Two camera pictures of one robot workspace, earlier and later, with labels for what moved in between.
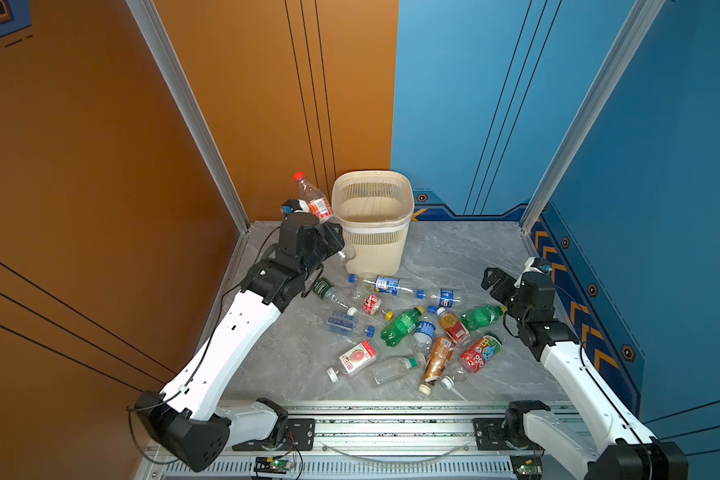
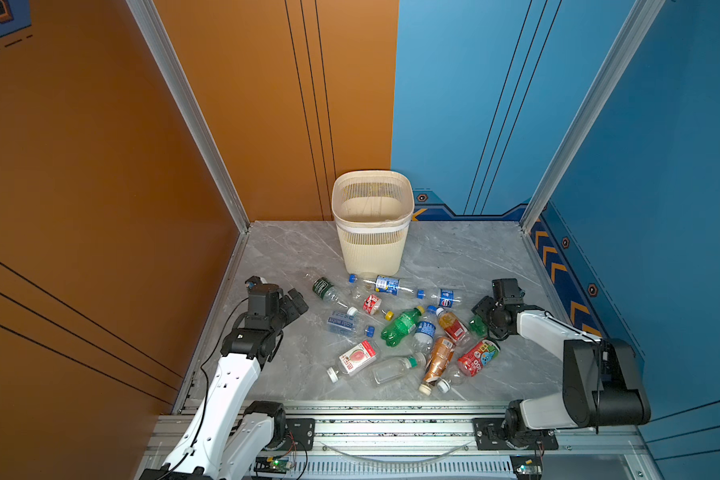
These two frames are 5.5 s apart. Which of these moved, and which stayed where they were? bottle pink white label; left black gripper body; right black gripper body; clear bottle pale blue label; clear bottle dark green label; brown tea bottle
Moved: right black gripper body; left black gripper body
Stayed: clear bottle dark green label; brown tea bottle; bottle pink white label; clear bottle pale blue label
